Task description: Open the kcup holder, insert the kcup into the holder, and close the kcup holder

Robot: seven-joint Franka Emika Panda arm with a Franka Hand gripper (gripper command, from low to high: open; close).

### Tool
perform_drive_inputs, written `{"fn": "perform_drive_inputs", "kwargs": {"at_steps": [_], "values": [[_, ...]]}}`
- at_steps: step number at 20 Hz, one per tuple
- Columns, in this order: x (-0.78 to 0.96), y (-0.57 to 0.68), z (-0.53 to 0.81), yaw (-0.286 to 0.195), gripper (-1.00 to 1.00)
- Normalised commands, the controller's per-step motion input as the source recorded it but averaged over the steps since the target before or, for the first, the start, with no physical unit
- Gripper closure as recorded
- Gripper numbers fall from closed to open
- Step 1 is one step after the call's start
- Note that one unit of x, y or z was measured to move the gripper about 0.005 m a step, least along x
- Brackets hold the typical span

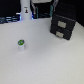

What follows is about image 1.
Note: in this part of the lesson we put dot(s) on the green-lid white kcup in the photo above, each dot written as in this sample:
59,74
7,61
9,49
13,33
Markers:
21,45

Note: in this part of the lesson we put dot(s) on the black kcup holder drawer box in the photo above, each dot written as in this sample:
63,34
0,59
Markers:
63,20

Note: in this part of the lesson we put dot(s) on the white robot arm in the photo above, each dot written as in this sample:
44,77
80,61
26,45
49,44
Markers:
25,10

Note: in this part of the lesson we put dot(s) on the black teal-edged equipment box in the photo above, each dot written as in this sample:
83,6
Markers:
43,8

